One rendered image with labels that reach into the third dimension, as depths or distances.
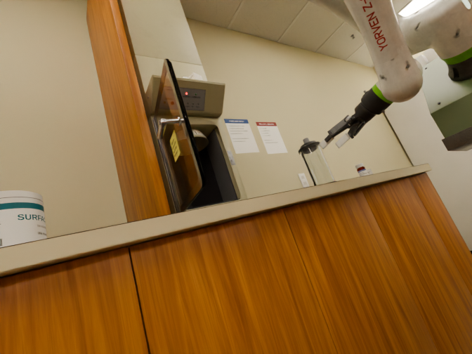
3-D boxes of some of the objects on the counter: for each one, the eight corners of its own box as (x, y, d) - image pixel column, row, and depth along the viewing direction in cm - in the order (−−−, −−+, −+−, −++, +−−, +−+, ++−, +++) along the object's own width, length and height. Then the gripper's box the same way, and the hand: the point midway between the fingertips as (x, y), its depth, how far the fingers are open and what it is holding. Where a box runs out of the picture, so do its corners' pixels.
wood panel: (134, 256, 114) (86, 20, 152) (141, 254, 116) (92, 21, 153) (165, 230, 76) (90, -77, 114) (175, 228, 78) (98, -73, 115)
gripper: (378, 102, 106) (339, 139, 121) (346, 97, 92) (307, 140, 107) (390, 115, 102) (349, 152, 118) (359, 112, 89) (317, 154, 104)
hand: (332, 143), depth 111 cm, fingers open, 11 cm apart
